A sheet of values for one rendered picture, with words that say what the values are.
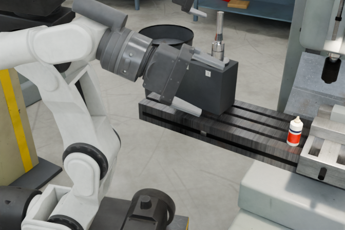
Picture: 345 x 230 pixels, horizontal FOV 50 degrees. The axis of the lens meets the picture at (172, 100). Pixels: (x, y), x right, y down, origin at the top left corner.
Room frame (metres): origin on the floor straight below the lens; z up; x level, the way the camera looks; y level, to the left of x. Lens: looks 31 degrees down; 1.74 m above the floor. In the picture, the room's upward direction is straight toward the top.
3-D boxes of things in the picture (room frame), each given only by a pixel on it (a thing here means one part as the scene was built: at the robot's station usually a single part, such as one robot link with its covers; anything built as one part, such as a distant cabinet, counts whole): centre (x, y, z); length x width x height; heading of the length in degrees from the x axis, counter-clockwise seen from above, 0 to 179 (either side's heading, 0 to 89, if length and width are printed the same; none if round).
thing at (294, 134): (1.02, -0.42, 1.01); 0.04 x 0.04 x 0.11
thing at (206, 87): (1.30, -0.13, 1.06); 0.22 x 0.12 x 0.20; 52
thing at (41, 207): (0.95, 0.41, 0.68); 0.21 x 0.20 x 0.13; 78
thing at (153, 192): (1.15, 0.09, 0.50); 0.20 x 0.05 x 0.20; 78
